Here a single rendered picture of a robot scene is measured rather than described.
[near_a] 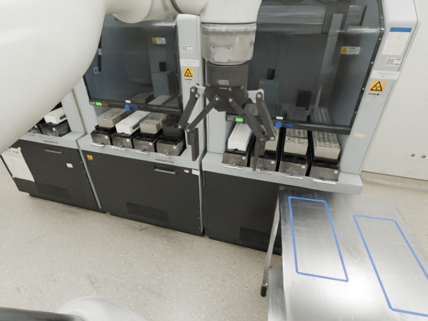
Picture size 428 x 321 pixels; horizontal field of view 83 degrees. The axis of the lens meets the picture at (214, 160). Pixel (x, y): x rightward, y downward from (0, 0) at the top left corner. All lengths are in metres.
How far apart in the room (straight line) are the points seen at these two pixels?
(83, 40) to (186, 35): 1.12
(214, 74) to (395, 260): 0.80
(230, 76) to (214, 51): 0.05
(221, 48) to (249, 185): 1.07
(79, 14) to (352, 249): 0.91
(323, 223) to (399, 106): 1.76
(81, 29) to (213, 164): 1.23
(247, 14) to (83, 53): 0.28
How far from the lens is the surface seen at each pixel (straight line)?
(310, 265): 0.85
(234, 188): 1.44
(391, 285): 0.92
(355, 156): 1.41
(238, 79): 0.43
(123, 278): 1.84
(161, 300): 1.70
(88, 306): 0.60
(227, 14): 0.41
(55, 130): 1.92
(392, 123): 2.63
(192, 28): 1.28
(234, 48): 0.41
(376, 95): 1.29
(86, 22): 0.20
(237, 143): 1.32
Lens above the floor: 1.49
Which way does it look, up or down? 33 degrees down
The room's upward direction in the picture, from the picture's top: straight up
